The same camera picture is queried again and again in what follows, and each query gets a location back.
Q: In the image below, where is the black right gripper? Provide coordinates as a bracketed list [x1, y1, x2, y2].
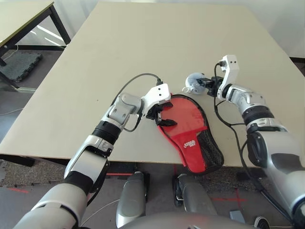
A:
[196, 75, 224, 97]

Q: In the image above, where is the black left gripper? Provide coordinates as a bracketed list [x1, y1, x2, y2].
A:
[145, 101, 177, 127]

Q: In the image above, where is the clear plastic ball bag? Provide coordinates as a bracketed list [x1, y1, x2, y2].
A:
[182, 73, 205, 95]

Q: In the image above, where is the black red paddle case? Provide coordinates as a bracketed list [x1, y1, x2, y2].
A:
[156, 94, 225, 176]

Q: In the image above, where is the speckled grey floor mat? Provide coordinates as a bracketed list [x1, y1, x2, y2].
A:
[202, 167, 265, 191]
[0, 160, 70, 189]

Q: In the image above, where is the grey robot right leg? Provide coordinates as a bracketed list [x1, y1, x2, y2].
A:
[173, 173, 217, 214]

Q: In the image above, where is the grey robot leg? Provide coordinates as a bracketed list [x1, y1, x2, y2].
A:
[115, 171, 151, 225]
[173, 173, 217, 214]

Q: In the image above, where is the grey robot left leg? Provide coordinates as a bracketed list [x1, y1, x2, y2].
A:
[115, 171, 151, 225]

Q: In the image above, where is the grey robot torso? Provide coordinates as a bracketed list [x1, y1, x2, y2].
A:
[119, 212, 253, 229]

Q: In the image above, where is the grey floor pedal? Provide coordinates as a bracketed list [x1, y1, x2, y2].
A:
[229, 209, 245, 221]

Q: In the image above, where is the black white sneaker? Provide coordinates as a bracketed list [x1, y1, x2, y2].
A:
[254, 216, 271, 229]

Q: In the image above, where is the dark foam floor mat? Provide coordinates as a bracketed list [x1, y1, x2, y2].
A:
[0, 53, 43, 83]

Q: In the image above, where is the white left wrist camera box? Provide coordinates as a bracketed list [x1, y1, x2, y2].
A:
[142, 83, 172, 113]

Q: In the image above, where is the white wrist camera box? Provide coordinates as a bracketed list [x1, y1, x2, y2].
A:
[218, 54, 239, 96]
[142, 83, 172, 113]

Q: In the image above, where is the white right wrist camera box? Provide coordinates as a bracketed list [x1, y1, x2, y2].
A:
[218, 54, 239, 96]

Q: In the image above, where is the black left wrist camera cable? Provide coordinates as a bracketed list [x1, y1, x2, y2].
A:
[112, 73, 163, 133]

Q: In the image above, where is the thin white floor cable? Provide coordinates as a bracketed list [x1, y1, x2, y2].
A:
[81, 199, 120, 229]

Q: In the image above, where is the side table with black frame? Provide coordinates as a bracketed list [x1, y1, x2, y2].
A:
[0, 1, 71, 66]

